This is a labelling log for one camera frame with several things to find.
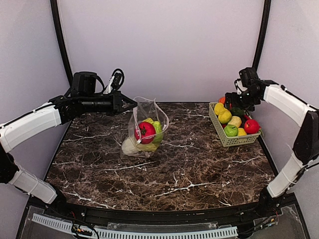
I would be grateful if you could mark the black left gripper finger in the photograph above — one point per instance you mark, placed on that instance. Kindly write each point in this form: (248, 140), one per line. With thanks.
(127, 100)
(128, 106)

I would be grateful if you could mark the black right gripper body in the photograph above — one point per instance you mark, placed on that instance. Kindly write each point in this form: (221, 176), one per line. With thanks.
(233, 100)

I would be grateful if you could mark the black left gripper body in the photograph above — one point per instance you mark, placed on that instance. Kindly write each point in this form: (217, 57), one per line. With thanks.
(117, 103)

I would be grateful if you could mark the orange pumpkin toy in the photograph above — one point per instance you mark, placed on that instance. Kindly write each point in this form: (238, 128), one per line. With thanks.
(222, 100)

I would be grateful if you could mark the yellow round fruit toy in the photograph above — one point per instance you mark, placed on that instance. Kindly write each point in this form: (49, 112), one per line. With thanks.
(225, 117)

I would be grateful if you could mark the clear dotted zip top bag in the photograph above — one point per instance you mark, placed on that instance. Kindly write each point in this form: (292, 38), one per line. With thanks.
(147, 108)

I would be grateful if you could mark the red tomato toy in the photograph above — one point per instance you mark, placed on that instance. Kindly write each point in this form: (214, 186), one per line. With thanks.
(145, 133)

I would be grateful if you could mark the napa cabbage toy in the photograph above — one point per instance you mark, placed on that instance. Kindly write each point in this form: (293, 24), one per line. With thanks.
(131, 147)

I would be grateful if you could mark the green wrinkled fruit toy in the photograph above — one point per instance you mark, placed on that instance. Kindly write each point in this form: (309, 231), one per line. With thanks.
(159, 135)

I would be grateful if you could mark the yellow lemon toy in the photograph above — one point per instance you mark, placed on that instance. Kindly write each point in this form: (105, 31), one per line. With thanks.
(219, 109)

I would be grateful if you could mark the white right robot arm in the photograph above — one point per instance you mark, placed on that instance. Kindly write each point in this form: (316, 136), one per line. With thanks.
(294, 130)

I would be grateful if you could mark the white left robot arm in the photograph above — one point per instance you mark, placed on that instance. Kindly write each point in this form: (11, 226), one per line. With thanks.
(87, 94)

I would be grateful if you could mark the dark green round fruit toy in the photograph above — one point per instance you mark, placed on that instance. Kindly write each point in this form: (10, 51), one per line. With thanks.
(237, 112)

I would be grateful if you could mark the pale small cabbage toy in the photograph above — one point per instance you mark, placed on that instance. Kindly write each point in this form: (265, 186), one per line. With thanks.
(236, 121)

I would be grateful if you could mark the red apple toy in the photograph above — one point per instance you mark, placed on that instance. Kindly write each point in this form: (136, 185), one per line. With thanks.
(251, 126)

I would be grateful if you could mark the small yellow fruit toy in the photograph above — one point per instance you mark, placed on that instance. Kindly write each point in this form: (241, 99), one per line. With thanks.
(241, 132)

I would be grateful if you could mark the green apple toy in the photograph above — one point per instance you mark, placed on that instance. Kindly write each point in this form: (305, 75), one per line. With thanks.
(231, 130)

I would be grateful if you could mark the green perforated plastic basket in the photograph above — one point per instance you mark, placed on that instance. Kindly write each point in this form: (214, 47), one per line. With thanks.
(229, 141)

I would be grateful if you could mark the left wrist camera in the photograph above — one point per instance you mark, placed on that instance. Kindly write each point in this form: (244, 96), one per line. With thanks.
(115, 82)

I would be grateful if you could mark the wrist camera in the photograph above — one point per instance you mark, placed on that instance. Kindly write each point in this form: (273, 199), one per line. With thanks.
(115, 82)
(246, 79)

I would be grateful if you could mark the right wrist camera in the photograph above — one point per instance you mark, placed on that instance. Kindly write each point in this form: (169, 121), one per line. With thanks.
(246, 79)

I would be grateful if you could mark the black corner frame post right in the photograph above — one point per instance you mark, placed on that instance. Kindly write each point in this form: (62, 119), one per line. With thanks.
(262, 33)

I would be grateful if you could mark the black corner frame post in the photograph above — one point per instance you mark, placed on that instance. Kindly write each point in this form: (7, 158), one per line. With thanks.
(262, 33)
(60, 40)

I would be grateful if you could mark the black corner frame post left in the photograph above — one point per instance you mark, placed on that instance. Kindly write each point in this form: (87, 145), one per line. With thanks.
(60, 40)

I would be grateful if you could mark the white slotted cable duct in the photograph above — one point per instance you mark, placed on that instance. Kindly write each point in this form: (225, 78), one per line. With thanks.
(130, 231)

